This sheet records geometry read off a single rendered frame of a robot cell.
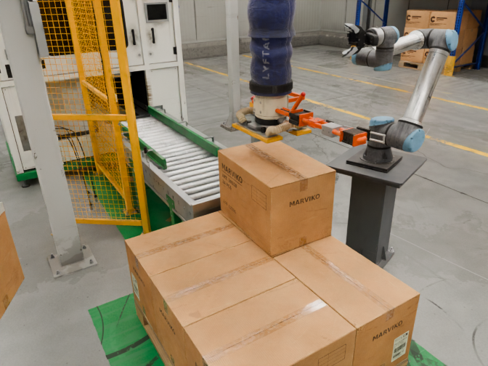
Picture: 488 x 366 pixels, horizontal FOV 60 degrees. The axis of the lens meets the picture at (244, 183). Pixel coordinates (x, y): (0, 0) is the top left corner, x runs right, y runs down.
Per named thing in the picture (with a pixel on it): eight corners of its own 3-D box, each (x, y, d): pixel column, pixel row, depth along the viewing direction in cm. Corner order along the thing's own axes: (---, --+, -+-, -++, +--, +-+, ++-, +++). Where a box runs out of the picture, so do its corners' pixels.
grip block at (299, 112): (287, 123, 207) (287, 111, 205) (303, 119, 212) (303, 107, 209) (298, 127, 201) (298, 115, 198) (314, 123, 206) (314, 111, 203)
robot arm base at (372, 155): (368, 151, 290) (369, 137, 286) (396, 155, 281) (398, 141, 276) (358, 160, 276) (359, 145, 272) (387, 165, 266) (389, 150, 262)
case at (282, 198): (220, 209, 268) (217, 149, 251) (274, 194, 285) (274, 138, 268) (270, 256, 220) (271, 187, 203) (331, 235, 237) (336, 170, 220)
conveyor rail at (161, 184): (99, 136, 450) (96, 118, 442) (104, 134, 452) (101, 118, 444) (192, 232, 271) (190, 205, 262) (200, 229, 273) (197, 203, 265)
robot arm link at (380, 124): (376, 138, 284) (379, 112, 277) (399, 144, 272) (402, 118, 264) (362, 143, 276) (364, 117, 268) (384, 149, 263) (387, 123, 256)
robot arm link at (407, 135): (394, 149, 270) (440, 33, 260) (419, 156, 257) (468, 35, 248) (383, 144, 260) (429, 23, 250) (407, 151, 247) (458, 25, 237)
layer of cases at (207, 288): (133, 295, 255) (124, 240, 238) (269, 245, 302) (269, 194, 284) (234, 470, 162) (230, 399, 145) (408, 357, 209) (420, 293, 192)
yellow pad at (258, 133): (232, 126, 236) (231, 118, 234) (247, 123, 241) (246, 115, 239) (266, 144, 210) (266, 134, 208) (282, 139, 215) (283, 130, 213)
